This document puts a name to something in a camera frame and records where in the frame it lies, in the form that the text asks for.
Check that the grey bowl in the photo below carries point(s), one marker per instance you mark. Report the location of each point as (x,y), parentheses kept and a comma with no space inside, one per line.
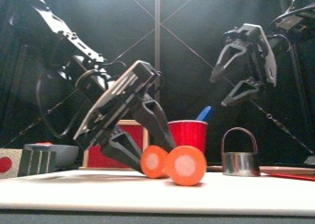
(66,155)

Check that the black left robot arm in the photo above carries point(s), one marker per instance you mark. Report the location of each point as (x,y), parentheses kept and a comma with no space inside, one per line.
(54,21)

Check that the white block with red dot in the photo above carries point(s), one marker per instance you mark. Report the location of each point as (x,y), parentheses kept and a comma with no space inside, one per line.
(14,172)

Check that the beige plastic tray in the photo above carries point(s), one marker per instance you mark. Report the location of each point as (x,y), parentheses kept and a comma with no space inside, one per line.
(288,170)

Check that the red plastic cup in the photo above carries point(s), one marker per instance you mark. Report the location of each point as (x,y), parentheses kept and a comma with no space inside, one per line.
(189,135)

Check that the dark green ribbed toy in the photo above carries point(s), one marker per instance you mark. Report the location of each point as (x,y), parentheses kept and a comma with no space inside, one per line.
(37,163)

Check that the white cutting board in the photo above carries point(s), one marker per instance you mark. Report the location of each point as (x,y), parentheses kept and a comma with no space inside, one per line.
(102,194)

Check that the vertical metal frame pole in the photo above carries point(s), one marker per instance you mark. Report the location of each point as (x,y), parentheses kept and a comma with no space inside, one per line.
(158,18)

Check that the silver metal cup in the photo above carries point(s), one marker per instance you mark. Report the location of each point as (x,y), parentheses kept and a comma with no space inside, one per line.
(240,164)

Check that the wooden box with red panel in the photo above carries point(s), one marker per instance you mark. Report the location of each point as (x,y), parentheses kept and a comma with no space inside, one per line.
(97,160)

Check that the red toy knife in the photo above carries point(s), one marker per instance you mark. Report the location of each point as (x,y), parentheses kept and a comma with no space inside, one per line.
(296,176)

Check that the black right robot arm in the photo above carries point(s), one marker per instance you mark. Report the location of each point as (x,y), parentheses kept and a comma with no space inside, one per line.
(296,21)

